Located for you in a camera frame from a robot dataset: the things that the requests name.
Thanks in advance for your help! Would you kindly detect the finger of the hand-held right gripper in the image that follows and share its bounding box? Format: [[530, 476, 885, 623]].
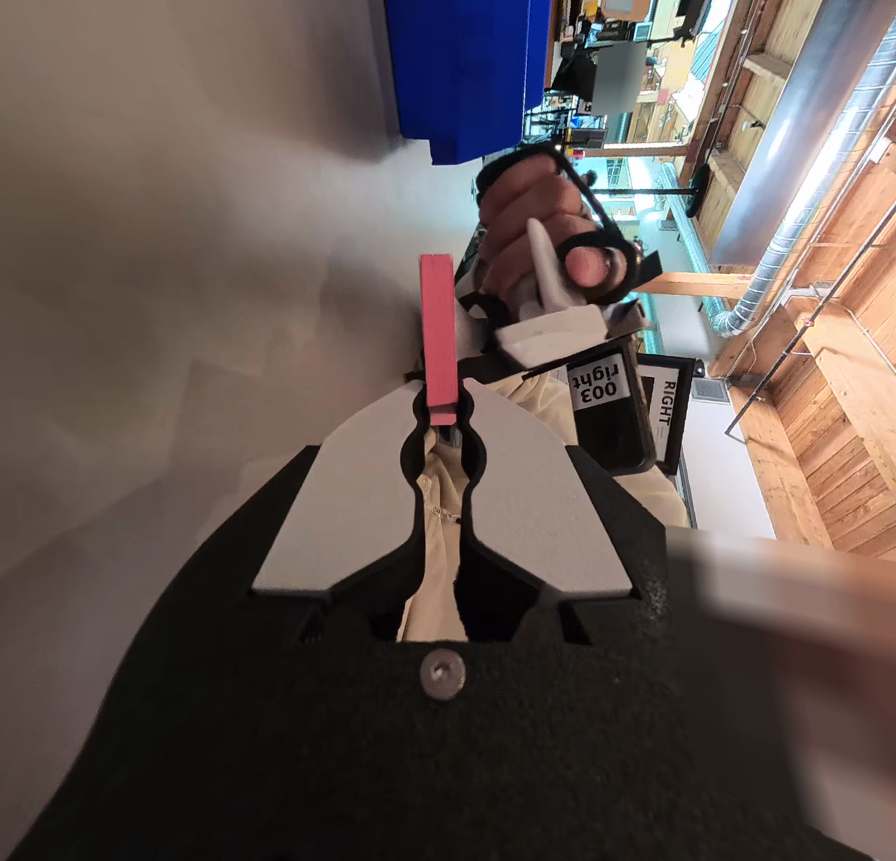
[[454, 296, 501, 359]]

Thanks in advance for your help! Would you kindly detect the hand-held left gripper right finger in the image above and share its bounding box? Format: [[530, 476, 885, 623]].
[[458, 378, 634, 601]]

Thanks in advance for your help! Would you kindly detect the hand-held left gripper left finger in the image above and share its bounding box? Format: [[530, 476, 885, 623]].
[[251, 379, 428, 596]]

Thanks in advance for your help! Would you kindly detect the pink plastic block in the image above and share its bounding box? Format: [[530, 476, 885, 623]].
[[419, 253, 460, 428]]

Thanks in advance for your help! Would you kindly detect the blue plastic storage bin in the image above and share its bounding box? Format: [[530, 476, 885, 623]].
[[380, 0, 556, 167]]

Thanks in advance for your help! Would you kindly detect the grey desk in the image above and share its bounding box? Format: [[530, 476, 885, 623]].
[[0, 0, 494, 841]]

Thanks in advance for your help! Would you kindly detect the person's right hand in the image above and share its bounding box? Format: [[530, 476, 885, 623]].
[[478, 154, 625, 296]]

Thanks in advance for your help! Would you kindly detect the framed marker poster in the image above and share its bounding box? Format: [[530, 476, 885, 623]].
[[639, 353, 705, 477]]

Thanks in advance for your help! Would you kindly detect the person's cream sweater torso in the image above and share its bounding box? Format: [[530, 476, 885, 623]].
[[399, 371, 693, 642]]

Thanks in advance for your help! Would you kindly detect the black round disc stand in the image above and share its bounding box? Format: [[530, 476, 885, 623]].
[[595, 164, 712, 219]]

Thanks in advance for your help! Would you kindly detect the large metal duct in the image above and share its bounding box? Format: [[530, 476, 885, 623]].
[[709, 0, 896, 268]]

